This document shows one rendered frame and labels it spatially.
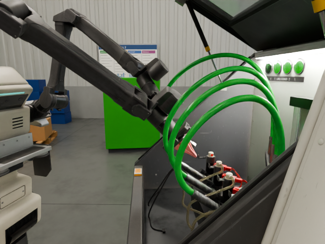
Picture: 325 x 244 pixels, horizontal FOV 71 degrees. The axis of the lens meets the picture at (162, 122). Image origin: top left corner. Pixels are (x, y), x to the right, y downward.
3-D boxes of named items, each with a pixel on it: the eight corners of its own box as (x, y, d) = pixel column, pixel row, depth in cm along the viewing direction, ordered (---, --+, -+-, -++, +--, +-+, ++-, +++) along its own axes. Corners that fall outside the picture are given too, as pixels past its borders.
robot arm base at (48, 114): (40, 103, 119) (21, 106, 107) (50, 94, 116) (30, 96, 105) (50, 116, 119) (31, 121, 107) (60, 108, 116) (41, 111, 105)
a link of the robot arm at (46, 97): (67, 15, 110) (50, 6, 101) (90, 16, 105) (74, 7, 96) (55, 107, 115) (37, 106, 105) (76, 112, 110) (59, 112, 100)
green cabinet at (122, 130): (155, 138, 496) (155, 77, 470) (159, 151, 412) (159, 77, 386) (110, 140, 485) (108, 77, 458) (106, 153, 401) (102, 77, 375)
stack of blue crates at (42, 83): (20, 124, 636) (14, 79, 611) (30, 120, 684) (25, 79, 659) (65, 124, 634) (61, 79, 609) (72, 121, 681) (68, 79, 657)
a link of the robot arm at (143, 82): (140, 82, 94) (132, 78, 89) (153, 71, 92) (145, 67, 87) (148, 95, 91) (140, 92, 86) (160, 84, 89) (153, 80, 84)
